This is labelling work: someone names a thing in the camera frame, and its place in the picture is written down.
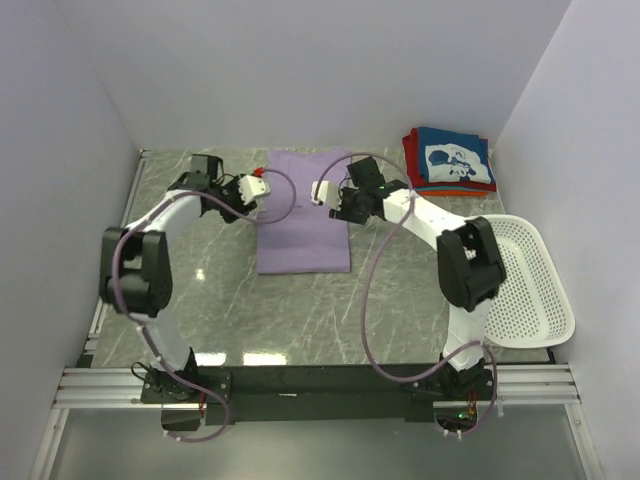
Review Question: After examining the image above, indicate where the purple t shirt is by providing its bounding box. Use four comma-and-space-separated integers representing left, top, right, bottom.
256, 148, 351, 274

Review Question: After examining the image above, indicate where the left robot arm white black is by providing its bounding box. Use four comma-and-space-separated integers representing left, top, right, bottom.
99, 154, 270, 402

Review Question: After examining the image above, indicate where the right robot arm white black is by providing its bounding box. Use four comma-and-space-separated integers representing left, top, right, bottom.
311, 152, 507, 399

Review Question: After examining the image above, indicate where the orange folded t shirt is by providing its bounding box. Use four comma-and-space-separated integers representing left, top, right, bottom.
417, 189, 493, 197

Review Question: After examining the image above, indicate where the red folded t shirt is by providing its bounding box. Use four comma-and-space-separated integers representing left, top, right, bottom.
402, 127, 497, 192

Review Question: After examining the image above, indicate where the blue printed folded t shirt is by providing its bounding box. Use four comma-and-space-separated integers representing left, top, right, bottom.
417, 127, 494, 185

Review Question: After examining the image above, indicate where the white perforated plastic basket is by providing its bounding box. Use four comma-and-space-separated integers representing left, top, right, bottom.
486, 214, 575, 349

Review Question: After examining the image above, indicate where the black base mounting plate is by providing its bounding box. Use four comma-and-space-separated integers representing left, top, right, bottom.
140, 365, 494, 425

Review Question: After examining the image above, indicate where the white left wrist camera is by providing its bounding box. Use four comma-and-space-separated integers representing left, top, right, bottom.
238, 167, 271, 206

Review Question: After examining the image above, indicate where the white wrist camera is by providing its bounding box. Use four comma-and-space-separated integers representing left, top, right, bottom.
238, 167, 271, 206
311, 180, 342, 211

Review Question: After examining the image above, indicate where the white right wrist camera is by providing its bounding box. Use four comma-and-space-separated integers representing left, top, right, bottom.
311, 180, 342, 211

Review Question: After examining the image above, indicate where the aluminium front rail frame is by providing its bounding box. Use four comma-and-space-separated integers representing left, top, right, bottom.
31, 364, 604, 479

